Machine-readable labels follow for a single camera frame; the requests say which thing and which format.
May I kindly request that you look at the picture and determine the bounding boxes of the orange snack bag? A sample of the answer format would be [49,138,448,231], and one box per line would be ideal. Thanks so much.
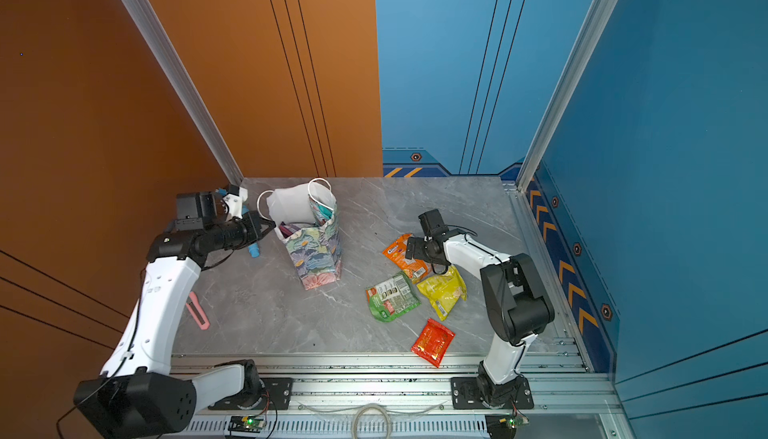
[382,234,431,284]

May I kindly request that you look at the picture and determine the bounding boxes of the yellow snack bag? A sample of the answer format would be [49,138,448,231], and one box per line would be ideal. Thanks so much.
[417,265,468,321]

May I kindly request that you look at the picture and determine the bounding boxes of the floral paper gift bag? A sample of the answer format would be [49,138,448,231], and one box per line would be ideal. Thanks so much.
[256,177,342,290]

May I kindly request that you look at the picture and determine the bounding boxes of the teal Fox's candy bag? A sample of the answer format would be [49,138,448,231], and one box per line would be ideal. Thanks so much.
[309,198,336,226]

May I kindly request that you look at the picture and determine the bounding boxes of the red snack packet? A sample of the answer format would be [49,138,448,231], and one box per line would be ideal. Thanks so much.
[411,319,455,368]

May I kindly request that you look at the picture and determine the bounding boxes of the purple Fox's berries bag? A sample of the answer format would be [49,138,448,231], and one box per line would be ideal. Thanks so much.
[279,222,303,238]

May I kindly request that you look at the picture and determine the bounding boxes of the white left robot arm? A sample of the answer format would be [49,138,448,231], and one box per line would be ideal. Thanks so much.
[73,185,275,438]

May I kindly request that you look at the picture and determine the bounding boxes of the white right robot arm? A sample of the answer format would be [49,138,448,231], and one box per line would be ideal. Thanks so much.
[405,234,555,410]

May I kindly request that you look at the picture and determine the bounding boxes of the green snack bag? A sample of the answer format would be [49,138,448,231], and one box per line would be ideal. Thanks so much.
[366,272,421,323]

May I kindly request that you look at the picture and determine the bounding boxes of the pink plastic clip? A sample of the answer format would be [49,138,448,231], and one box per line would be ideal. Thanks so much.
[185,291,210,331]

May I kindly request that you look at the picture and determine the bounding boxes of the right circuit board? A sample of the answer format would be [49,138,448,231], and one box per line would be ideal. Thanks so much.
[485,413,530,439]

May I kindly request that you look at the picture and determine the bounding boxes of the green circuit board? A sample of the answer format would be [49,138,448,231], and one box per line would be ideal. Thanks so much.
[227,415,268,435]

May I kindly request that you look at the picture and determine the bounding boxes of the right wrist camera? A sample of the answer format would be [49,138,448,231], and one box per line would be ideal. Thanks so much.
[418,209,449,237]

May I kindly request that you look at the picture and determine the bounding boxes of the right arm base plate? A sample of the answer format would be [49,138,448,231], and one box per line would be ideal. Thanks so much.
[450,375,535,410]

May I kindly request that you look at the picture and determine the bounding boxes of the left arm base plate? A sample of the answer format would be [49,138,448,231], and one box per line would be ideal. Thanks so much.
[208,377,294,412]

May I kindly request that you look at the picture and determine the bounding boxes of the white cable loop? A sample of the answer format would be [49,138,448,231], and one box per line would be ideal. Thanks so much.
[298,401,448,439]

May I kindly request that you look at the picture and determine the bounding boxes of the aluminium frame rail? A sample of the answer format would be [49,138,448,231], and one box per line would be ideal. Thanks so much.
[179,340,633,438]

